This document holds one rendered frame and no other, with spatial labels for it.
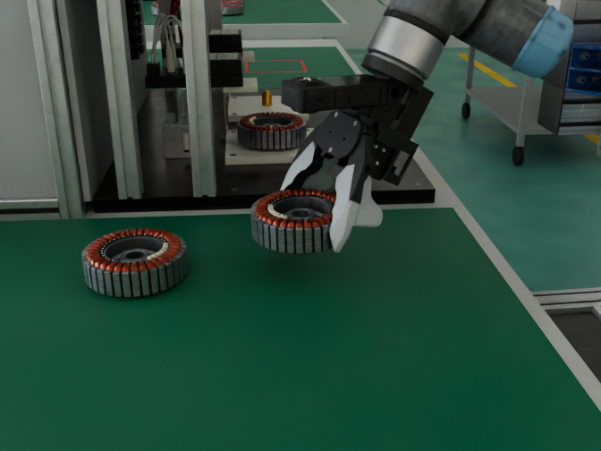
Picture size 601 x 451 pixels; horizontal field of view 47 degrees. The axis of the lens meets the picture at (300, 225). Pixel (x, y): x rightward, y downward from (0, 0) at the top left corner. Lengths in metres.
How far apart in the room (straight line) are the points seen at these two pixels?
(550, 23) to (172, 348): 0.51
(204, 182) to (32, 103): 0.24
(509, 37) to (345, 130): 0.20
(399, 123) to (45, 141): 0.45
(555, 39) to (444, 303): 0.30
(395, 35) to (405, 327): 0.30
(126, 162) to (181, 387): 0.41
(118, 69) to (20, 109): 0.13
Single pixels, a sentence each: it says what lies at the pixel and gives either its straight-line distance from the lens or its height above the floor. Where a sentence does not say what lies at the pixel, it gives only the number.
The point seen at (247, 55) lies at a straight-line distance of 1.33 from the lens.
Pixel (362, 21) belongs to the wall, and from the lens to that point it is 6.55.
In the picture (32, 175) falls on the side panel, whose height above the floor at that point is 0.81.
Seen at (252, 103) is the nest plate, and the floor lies 0.78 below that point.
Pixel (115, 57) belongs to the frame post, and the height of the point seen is 0.96.
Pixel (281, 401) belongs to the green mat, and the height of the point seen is 0.75.
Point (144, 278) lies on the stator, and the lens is 0.74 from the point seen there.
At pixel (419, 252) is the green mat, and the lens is 0.84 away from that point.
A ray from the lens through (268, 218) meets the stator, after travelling 0.73.
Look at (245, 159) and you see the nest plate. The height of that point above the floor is 0.78.
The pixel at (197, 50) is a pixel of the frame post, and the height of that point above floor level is 0.96.
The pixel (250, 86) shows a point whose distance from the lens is 1.08.
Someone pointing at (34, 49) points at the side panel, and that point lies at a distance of 0.93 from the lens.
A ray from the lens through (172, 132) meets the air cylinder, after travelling 1.10.
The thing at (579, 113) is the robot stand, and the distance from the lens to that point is 1.47.
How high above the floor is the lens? 1.12
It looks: 24 degrees down
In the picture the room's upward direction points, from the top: straight up
